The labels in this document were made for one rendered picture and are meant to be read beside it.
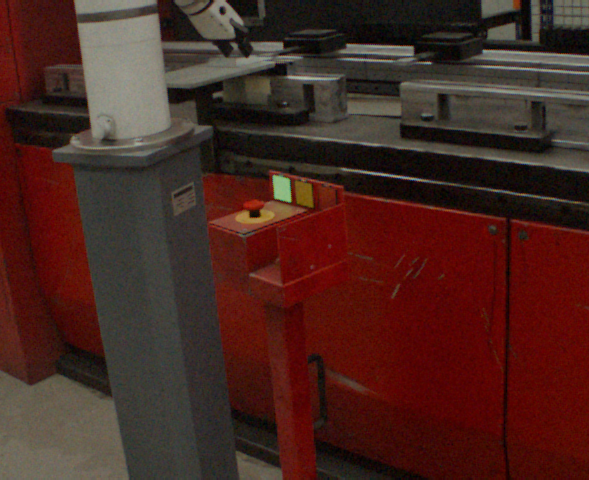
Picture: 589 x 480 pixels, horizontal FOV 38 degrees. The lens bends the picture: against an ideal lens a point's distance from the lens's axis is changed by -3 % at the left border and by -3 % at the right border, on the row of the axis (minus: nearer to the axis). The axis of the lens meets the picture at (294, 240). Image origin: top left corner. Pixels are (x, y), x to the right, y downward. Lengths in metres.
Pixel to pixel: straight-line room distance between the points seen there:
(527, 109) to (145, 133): 0.72
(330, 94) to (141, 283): 0.74
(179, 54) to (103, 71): 1.29
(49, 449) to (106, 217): 1.28
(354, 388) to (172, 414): 0.64
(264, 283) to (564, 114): 0.62
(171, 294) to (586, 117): 0.79
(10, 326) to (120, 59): 1.66
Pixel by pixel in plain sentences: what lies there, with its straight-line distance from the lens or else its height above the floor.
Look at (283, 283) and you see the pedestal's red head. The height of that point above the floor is 0.71.
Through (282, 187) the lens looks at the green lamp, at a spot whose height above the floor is 0.81.
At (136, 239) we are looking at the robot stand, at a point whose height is 0.87.
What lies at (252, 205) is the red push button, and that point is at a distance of 1.59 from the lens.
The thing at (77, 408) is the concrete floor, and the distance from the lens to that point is 2.67.
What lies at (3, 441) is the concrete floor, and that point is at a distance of 2.59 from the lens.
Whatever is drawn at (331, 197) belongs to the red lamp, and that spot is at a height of 0.82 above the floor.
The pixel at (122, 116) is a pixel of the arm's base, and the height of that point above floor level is 1.05.
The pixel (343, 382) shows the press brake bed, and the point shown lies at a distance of 1.96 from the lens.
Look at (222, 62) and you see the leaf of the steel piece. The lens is 1.97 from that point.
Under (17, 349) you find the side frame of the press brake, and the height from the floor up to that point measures 0.12.
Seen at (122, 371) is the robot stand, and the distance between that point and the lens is 1.42.
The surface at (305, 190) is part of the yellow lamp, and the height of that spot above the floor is 0.82.
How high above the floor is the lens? 1.28
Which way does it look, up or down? 20 degrees down
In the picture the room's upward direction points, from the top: 5 degrees counter-clockwise
